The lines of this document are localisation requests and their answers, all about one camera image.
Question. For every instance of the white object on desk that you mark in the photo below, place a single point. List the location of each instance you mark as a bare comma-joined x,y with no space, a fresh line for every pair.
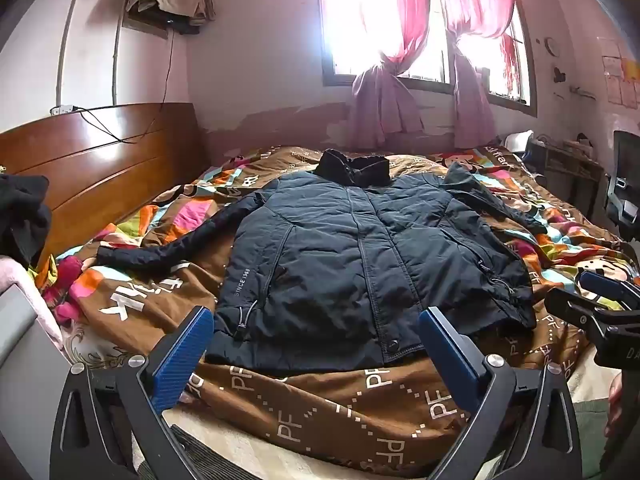
517,141

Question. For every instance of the cream bed sheet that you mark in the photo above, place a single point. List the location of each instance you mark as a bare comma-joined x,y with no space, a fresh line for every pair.
240,452

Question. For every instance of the grey flat panel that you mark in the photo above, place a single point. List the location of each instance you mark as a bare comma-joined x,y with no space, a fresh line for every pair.
25,360

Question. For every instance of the dark navy padded jacket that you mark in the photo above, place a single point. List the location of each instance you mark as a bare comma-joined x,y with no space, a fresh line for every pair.
350,260

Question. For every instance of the person's grey-green clothing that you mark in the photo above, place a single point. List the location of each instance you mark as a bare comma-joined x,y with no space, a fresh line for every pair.
592,440

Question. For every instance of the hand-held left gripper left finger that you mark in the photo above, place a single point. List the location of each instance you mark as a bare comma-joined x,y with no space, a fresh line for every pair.
182,355

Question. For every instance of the black cloth pile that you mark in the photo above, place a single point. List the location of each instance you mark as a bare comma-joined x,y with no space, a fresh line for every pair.
22,215

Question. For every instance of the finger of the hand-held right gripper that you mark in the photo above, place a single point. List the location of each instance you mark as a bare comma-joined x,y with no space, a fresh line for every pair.
575,312
607,287

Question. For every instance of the white wall pipe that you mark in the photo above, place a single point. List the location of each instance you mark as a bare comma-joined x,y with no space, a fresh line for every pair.
65,45

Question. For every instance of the dark-framed window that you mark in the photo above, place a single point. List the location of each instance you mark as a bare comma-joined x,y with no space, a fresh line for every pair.
445,65

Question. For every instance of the black box device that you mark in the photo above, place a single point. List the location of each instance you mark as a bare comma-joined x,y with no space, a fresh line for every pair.
180,24

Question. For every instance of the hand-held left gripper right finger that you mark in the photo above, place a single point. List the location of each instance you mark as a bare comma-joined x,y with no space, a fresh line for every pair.
450,355

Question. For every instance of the person's right hand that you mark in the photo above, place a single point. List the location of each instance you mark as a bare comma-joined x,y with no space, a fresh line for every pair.
614,405

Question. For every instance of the brown printed blanket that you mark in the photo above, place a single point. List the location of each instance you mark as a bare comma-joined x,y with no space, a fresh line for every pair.
325,410

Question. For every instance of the black office chair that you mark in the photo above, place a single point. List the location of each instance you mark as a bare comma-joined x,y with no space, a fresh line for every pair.
625,185

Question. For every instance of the round wall clock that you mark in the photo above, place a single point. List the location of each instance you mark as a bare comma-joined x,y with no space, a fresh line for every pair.
552,45

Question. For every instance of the pink cloth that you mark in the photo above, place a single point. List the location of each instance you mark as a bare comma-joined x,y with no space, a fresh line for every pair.
20,280

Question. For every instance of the white power strip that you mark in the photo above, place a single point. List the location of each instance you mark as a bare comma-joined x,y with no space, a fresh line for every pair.
62,109

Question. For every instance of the wall papers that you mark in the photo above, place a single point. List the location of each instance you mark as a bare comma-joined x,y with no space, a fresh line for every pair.
622,75

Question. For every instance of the cluttered desk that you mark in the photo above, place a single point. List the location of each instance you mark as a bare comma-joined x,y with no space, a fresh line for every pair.
570,165

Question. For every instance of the pink curtain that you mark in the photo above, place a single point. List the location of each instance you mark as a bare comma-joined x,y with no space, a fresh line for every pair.
472,105
380,105

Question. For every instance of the wooden headboard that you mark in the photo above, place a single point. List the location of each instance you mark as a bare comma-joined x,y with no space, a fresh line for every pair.
100,170

